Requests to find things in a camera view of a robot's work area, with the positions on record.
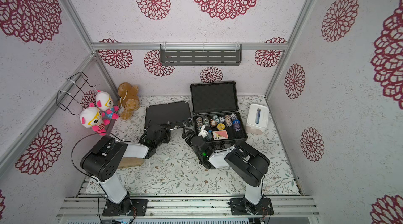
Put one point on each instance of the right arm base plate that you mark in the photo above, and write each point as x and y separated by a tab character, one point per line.
252	207

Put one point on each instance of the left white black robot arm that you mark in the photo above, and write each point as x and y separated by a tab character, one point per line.
102	161

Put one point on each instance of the poker chips row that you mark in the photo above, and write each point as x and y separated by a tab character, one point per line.
228	122

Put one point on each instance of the white tissue box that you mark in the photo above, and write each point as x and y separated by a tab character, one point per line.
257	119

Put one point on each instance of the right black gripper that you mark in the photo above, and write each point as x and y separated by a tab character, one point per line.
192	136

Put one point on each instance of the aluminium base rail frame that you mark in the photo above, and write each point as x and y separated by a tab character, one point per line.
191	207

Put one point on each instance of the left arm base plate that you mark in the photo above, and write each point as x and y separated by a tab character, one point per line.
128	207

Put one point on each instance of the black wire wall basket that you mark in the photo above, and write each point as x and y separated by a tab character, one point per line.
78	94

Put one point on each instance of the brown teddy bear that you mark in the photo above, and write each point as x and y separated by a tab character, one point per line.
129	99

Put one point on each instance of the upper pink white plush doll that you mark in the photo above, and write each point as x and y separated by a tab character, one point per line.
105	104

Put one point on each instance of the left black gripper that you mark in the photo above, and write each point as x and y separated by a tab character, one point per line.
167	131

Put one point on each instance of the black poker case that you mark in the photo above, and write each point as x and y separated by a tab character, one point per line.
169	115

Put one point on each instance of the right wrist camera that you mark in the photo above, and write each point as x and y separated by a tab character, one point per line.
205	131

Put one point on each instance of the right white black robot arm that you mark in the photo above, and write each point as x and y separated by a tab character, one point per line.
249	164

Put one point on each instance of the lower pink white plush doll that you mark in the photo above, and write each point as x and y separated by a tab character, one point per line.
92	117

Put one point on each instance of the grey hard poker case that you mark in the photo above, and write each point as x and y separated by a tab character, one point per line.
218	99

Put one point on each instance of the playing card deck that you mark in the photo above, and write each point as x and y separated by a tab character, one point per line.
220	135

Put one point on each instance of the grey metal wall shelf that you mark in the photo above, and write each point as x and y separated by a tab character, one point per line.
200	55

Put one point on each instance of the pink white plush doll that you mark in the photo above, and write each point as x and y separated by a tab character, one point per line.
92	117
105	104

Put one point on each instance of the tan wooden oval piece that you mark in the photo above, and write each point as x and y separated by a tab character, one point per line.
128	162

